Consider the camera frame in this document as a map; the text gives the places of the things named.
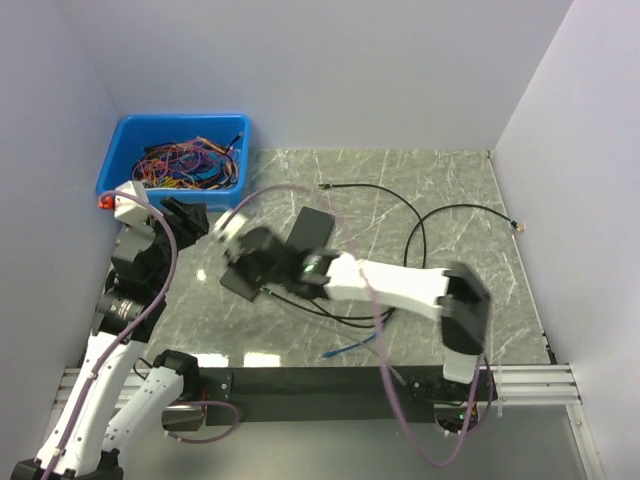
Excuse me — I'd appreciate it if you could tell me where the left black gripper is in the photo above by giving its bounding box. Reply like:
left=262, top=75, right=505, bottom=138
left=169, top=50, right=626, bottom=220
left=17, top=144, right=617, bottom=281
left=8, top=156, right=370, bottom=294
left=130, top=194, right=211, bottom=291

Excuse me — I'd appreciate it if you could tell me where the black cable gold plug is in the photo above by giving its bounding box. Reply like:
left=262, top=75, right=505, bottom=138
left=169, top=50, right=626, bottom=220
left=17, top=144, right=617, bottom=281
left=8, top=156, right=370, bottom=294
left=261, top=287, right=374, bottom=330

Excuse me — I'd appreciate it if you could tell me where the black network switch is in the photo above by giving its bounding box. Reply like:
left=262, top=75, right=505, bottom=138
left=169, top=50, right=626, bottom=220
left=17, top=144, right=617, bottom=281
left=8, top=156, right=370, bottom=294
left=219, top=265, right=270, bottom=302
left=286, top=206, right=335, bottom=251

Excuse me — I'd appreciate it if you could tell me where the blue ethernet cable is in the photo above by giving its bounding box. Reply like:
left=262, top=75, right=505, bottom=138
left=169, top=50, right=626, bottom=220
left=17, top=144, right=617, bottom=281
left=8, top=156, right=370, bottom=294
left=322, top=309, right=396, bottom=359

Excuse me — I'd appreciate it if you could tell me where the black ethernet cable long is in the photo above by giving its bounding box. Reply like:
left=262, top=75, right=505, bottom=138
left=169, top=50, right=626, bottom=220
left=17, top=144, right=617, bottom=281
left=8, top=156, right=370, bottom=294
left=317, top=182, right=524, bottom=267

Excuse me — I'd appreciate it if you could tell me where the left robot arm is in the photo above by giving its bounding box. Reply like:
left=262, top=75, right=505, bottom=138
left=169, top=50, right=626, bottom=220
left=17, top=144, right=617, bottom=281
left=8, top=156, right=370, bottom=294
left=11, top=190, right=209, bottom=479

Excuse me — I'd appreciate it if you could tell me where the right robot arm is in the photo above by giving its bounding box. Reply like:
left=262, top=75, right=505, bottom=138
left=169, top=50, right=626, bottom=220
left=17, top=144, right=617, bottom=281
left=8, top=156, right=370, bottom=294
left=228, top=227, right=491, bottom=399

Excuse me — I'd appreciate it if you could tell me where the black base crossbar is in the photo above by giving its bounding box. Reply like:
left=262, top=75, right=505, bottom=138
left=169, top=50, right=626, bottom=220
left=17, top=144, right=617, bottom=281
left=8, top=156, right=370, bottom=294
left=200, top=365, right=470, bottom=423

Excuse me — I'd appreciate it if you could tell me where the tangled coloured wires bundle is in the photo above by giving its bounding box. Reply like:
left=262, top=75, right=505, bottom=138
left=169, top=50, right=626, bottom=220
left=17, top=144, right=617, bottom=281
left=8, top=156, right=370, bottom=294
left=123, top=131, right=246, bottom=193

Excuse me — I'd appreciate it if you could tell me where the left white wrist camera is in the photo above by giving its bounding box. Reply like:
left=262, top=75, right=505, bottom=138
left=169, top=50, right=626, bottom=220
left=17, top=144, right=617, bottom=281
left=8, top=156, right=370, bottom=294
left=98, top=180, right=149, bottom=226

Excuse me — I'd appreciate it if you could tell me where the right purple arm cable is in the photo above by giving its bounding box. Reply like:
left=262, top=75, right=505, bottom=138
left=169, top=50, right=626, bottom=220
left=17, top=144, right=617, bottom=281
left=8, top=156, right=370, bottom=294
left=214, top=184, right=496, bottom=469

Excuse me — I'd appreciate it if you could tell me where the aluminium frame rail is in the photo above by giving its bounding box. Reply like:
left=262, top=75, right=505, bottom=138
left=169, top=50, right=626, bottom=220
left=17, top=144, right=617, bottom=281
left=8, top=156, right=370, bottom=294
left=29, top=214, right=601, bottom=480

